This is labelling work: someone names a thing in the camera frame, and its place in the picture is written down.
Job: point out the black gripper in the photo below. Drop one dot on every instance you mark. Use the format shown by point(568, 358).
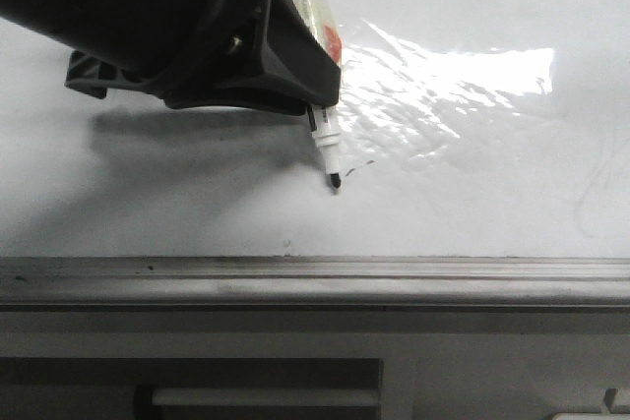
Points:
point(175, 50)

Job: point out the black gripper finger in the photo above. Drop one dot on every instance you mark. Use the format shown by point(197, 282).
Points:
point(272, 63)

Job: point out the red disc taped to marker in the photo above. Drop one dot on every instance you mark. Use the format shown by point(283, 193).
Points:
point(327, 30)

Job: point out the white dry-erase marker pen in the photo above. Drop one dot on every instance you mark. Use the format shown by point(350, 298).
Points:
point(325, 125)

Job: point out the grey cabinet below whiteboard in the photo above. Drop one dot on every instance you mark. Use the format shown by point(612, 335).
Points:
point(318, 363)

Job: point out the aluminium whiteboard tray frame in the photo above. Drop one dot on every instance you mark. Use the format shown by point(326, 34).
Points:
point(314, 281)

